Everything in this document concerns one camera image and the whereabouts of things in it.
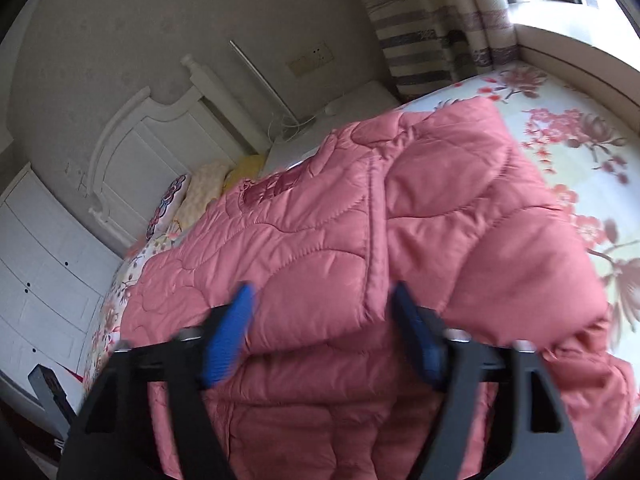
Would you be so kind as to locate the pink quilted blanket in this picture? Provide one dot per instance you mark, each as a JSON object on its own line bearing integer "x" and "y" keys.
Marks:
{"x": 325, "y": 210}

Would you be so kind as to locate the wall socket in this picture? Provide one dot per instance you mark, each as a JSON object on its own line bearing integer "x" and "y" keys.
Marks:
{"x": 310, "y": 58}

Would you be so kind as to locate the white wooden headboard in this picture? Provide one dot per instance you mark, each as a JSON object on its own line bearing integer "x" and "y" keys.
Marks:
{"x": 150, "y": 160}

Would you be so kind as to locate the white window sill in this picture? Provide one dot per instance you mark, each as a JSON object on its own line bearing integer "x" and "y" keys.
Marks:
{"x": 575, "y": 55}

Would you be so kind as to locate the striped curtain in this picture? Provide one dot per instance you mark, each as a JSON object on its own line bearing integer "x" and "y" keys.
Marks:
{"x": 425, "y": 40}

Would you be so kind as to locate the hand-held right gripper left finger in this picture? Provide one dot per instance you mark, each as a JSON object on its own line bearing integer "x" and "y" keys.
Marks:
{"x": 230, "y": 335}

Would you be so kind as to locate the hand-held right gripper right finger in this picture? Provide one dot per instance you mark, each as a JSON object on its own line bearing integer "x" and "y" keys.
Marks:
{"x": 417, "y": 335}

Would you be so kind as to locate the thin white lamp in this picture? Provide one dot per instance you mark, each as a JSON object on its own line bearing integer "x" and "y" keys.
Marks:
{"x": 260, "y": 78}

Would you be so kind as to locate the bed with floral sheet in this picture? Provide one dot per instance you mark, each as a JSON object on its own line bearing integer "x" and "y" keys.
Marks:
{"x": 565, "y": 125}

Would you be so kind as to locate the embroidered pillow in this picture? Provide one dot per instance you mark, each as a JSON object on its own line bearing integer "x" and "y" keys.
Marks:
{"x": 167, "y": 205}

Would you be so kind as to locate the white nightstand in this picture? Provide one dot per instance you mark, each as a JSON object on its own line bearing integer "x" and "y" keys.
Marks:
{"x": 310, "y": 140}

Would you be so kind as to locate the yellow pillow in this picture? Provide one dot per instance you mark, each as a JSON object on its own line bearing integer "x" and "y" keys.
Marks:
{"x": 245, "y": 167}

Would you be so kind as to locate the white wardrobe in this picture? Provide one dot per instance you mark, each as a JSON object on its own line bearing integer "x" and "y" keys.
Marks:
{"x": 40, "y": 260}

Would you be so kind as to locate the cream textured pillow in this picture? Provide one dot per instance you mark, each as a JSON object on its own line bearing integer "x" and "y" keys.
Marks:
{"x": 200, "y": 190}

